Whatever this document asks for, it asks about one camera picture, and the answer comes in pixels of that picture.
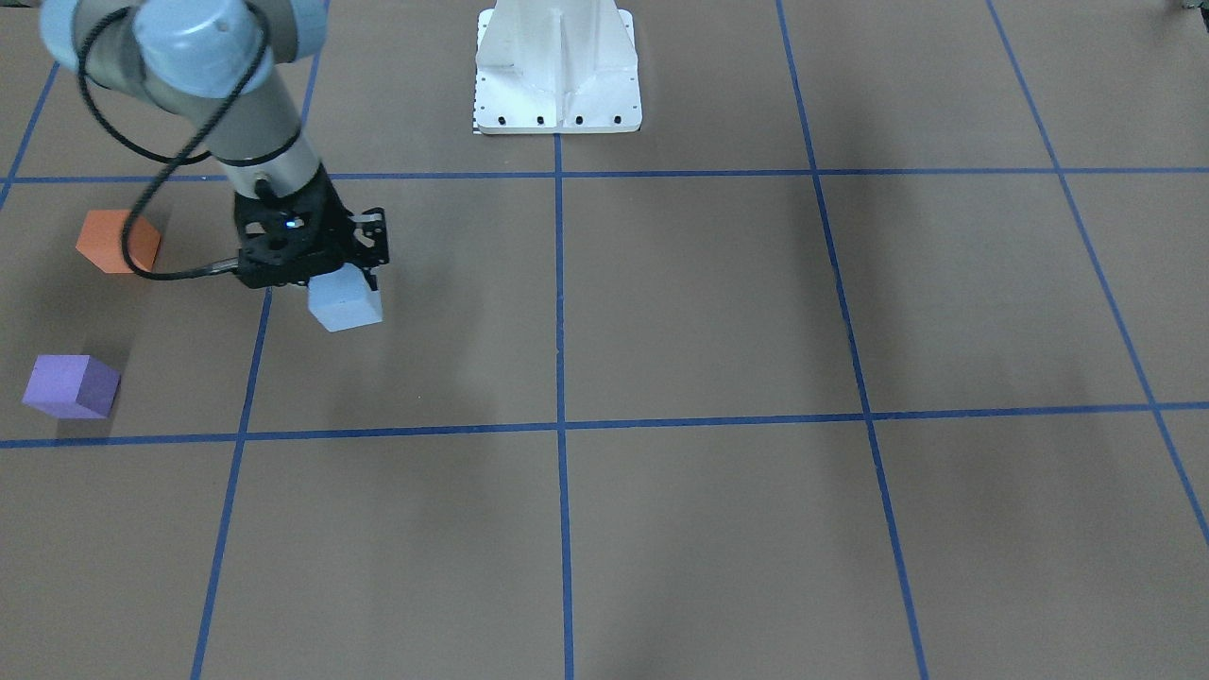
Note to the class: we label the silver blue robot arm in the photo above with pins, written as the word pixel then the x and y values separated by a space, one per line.
pixel 215 64

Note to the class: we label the light blue foam block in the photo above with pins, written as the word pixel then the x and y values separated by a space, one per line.
pixel 344 299

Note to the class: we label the orange foam block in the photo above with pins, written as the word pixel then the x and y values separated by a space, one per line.
pixel 99 241

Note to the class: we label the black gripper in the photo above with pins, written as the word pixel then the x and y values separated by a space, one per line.
pixel 332 213

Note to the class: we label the purple foam block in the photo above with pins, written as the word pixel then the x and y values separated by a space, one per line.
pixel 72 387

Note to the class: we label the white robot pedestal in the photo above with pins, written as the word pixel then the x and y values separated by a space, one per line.
pixel 556 67

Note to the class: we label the brown paper table cover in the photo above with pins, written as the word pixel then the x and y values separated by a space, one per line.
pixel 879 352

